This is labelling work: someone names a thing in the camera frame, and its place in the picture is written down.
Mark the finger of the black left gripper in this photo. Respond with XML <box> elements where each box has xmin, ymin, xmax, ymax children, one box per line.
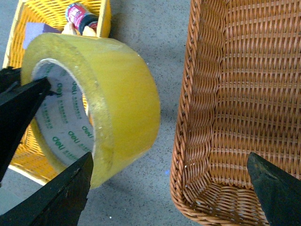
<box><xmin>0</xmin><ymin>66</ymin><xmax>54</xmax><ymax>180</ymax></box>

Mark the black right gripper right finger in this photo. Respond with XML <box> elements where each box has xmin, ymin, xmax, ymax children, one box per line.
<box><xmin>247</xmin><ymin>152</ymin><xmax>301</xmax><ymax>226</ymax></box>

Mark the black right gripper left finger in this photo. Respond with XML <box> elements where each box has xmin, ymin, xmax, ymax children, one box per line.
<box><xmin>0</xmin><ymin>153</ymin><xmax>94</xmax><ymax>226</ymax></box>

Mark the yellow tape roll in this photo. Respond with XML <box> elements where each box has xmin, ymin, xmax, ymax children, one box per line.
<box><xmin>21</xmin><ymin>33</ymin><xmax>160</xmax><ymax>188</ymax></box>

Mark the yellow wicker basket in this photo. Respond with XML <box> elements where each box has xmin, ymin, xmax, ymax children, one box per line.
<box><xmin>3</xmin><ymin>0</ymin><xmax>111</xmax><ymax>186</ymax></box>

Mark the brown wicker basket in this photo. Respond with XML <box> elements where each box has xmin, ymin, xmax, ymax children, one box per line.
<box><xmin>170</xmin><ymin>0</ymin><xmax>301</xmax><ymax>226</ymax></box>

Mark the purple card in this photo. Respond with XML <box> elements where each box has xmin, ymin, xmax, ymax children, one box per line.
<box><xmin>23</xmin><ymin>22</ymin><xmax>61</xmax><ymax>49</ymax></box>

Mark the golden bread loaf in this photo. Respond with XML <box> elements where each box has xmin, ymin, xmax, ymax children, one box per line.
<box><xmin>62</xmin><ymin>22</ymin><xmax>96</xmax><ymax>37</ymax></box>

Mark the red labelled bottle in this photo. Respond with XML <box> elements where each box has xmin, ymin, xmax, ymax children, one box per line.
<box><xmin>65</xmin><ymin>2</ymin><xmax>98</xmax><ymax>35</ymax></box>

